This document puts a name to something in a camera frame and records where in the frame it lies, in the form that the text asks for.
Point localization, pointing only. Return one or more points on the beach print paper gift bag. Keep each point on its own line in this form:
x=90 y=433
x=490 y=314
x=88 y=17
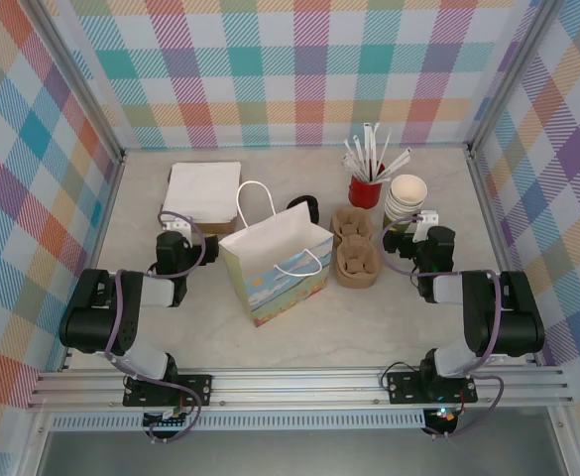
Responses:
x=289 y=292

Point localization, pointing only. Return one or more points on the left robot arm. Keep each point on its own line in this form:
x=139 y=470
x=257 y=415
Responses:
x=91 y=327

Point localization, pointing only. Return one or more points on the stack of paper cups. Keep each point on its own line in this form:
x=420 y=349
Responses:
x=393 y=215

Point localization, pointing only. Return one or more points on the brown cardboard cup carrier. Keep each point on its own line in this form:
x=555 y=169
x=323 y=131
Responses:
x=354 y=273

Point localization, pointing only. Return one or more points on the red metal mug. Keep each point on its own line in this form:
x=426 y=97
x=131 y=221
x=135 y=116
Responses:
x=361 y=193

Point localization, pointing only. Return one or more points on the stack of black cup lids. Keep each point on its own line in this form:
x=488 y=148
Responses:
x=312 y=205

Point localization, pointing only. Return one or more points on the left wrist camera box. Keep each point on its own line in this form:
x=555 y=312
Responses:
x=178 y=227

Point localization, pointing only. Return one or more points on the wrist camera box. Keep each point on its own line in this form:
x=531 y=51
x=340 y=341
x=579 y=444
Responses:
x=428 y=218
x=178 y=227

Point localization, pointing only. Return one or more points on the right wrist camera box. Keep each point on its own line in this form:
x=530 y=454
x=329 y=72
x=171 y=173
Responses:
x=428 y=218

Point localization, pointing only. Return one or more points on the right aluminium side rail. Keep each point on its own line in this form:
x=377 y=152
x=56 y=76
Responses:
x=498 y=233

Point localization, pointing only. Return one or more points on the aluminium side rail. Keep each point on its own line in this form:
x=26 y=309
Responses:
x=498 y=233
x=106 y=208

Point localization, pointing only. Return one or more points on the left aluminium side rail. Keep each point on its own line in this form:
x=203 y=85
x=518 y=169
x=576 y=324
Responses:
x=106 y=208

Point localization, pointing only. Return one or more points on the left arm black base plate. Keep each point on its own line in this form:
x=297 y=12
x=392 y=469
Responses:
x=197 y=389

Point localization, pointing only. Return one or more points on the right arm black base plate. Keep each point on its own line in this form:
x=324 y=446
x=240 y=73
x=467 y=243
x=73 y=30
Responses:
x=403 y=387

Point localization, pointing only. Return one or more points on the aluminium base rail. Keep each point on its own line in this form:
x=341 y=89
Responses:
x=294 y=384

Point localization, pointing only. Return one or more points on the right aluminium corner post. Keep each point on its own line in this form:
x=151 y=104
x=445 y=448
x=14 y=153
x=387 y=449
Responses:
x=512 y=74

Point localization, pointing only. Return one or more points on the aluminium corner post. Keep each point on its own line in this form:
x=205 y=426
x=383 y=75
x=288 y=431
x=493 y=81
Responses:
x=512 y=74
x=79 y=84

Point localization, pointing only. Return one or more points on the left aluminium corner post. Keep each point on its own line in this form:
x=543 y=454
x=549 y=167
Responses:
x=79 y=84

